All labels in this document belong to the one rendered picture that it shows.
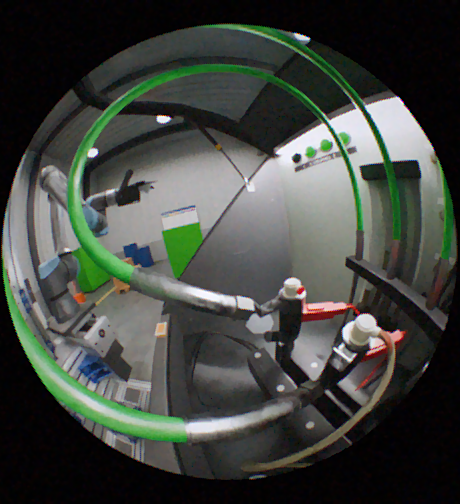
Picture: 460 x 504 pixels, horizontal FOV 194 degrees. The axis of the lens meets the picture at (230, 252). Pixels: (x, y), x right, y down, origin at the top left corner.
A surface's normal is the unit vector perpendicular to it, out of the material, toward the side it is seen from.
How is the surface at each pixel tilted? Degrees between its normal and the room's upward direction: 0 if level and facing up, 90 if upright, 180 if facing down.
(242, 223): 90
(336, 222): 90
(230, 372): 0
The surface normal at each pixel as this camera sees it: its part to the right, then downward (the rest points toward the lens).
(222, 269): 0.30, 0.18
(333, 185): -0.94, 0.25
